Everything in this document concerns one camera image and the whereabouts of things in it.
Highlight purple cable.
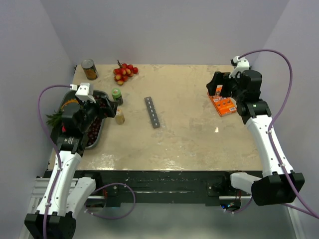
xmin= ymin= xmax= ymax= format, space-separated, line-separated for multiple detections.
xmin=224 ymin=49 xmax=319 ymax=220
xmin=37 ymin=84 xmax=78 ymax=239

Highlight tin food can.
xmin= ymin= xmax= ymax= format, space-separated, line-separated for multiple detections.
xmin=81 ymin=59 xmax=99 ymax=80

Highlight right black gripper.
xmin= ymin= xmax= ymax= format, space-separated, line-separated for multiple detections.
xmin=206 ymin=72 xmax=245 ymax=102

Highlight dark grey tray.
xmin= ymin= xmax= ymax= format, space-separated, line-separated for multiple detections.
xmin=50 ymin=90 xmax=108 ymax=149

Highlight orange cardboard box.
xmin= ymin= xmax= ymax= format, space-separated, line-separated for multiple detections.
xmin=207 ymin=85 xmax=237 ymax=117

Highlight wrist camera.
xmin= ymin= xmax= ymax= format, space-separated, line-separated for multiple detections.
xmin=70 ymin=83 xmax=96 ymax=103
xmin=229 ymin=56 xmax=250 ymax=78

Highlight dark purple grape bunch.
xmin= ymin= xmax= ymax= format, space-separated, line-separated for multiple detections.
xmin=86 ymin=95 xmax=107 ymax=146

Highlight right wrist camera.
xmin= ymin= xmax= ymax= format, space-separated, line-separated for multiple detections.
xmin=229 ymin=56 xmax=250 ymax=78

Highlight black base frame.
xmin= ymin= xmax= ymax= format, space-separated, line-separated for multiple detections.
xmin=43 ymin=170 xmax=252 ymax=207

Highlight red cherry bunch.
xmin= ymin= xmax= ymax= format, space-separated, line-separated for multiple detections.
xmin=113 ymin=60 xmax=139 ymax=86

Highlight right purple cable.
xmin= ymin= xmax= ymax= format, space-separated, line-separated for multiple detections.
xmin=224 ymin=49 xmax=319 ymax=220

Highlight grey weekly pill organizer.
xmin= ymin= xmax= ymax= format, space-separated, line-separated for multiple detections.
xmin=144 ymin=97 xmax=160 ymax=129

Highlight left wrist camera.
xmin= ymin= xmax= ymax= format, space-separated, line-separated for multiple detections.
xmin=70 ymin=83 xmax=96 ymax=103

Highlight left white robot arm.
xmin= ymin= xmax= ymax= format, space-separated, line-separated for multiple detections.
xmin=24 ymin=96 xmax=118 ymax=239

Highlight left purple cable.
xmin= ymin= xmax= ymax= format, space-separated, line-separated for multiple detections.
xmin=37 ymin=84 xmax=78 ymax=239

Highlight green lid bottle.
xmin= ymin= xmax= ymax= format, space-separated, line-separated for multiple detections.
xmin=112 ymin=88 xmax=124 ymax=105

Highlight toy pineapple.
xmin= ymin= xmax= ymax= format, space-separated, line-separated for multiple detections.
xmin=46 ymin=98 xmax=78 ymax=127

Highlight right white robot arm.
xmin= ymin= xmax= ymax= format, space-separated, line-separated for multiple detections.
xmin=206 ymin=70 xmax=305 ymax=206

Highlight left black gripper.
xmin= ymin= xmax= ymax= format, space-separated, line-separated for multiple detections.
xmin=77 ymin=95 xmax=119 ymax=132

